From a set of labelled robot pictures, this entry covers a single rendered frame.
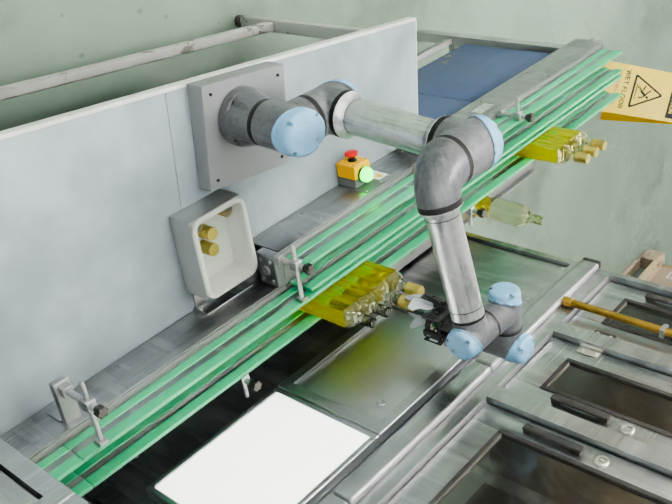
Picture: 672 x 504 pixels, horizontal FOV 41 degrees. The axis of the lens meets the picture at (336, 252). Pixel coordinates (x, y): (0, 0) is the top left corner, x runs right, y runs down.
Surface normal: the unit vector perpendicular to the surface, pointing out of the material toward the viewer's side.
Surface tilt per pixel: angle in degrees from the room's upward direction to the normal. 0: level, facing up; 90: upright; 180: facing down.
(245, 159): 3
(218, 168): 3
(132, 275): 0
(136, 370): 90
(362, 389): 90
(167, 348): 90
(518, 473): 90
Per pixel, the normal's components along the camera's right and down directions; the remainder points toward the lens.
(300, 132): 0.63, 0.35
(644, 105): -0.41, -0.01
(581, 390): -0.14, -0.86
